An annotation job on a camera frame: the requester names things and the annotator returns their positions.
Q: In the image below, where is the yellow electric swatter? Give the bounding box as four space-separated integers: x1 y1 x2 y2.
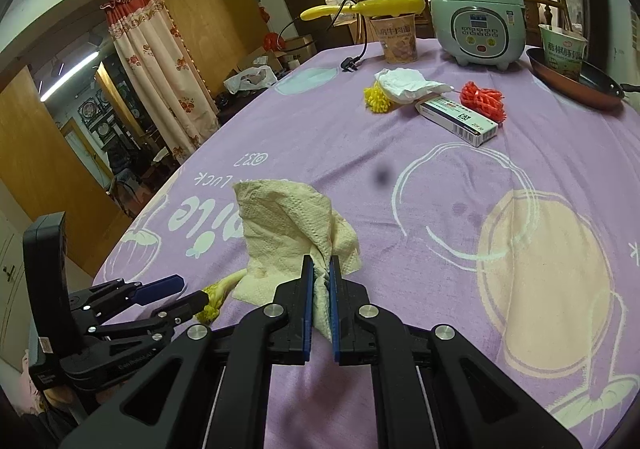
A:
300 0 426 22

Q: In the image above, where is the green instant noodle cup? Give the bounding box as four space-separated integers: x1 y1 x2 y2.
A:
538 24 588 82

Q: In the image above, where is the fluorescent tube light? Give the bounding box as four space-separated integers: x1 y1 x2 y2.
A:
40 49 103 102

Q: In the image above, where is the cardboard box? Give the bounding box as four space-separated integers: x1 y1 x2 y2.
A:
277 34 318 70

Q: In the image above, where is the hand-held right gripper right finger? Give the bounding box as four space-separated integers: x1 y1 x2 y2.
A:
329 255 583 449

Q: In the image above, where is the beige paper towel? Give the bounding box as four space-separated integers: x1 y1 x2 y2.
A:
231 180 362 342

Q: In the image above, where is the white plastic bag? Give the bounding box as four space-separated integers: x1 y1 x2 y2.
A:
223 66 278 94

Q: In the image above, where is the person's left hand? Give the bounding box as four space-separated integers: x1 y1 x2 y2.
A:
37 385 81 412

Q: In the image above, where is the wooden door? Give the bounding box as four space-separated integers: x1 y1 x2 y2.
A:
0 66 133 277

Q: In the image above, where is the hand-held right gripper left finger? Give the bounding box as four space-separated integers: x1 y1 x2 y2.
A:
60 254 317 449

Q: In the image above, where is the floral curtain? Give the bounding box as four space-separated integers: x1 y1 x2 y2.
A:
100 0 221 164

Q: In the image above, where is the copper frying pan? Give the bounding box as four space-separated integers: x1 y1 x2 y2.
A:
526 47 640 110

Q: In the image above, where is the crumpled white tissue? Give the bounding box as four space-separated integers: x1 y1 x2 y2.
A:
374 68 453 104

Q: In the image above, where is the black power cable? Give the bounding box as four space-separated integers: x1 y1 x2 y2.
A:
277 0 371 73

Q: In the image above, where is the wooden partition panel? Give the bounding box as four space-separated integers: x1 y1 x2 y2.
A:
157 0 301 144

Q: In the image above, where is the pink instant noodle cup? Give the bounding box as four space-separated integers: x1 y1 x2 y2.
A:
369 13 419 64

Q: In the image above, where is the red mesh net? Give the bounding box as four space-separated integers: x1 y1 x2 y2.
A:
459 81 507 124

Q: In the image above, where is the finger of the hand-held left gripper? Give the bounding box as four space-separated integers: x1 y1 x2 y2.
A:
85 290 211 337
70 276 186 315

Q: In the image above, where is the green rice cooker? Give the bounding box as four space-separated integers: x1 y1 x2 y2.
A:
429 0 527 73

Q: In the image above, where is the white medicine box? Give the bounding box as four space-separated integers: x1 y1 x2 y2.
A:
415 96 501 148

